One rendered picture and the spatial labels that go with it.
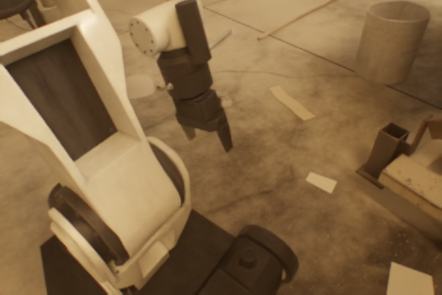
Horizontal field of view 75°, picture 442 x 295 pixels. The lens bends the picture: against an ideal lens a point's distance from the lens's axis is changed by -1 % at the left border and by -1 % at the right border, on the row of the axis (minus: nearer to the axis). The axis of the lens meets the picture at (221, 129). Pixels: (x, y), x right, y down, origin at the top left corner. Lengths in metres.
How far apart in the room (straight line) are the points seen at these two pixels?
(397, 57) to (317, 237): 1.10
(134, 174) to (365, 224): 0.94
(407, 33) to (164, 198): 1.56
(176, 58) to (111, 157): 0.20
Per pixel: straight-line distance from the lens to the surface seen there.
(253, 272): 0.83
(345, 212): 1.21
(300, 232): 1.13
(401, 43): 1.81
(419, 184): 1.13
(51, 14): 1.21
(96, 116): 0.42
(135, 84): 1.94
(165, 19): 0.49
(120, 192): 0.40
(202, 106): 0.53
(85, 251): 0.43
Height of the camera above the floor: 0.98
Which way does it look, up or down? 41 degrees down
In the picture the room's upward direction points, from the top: 6 degrees counter-clockwise
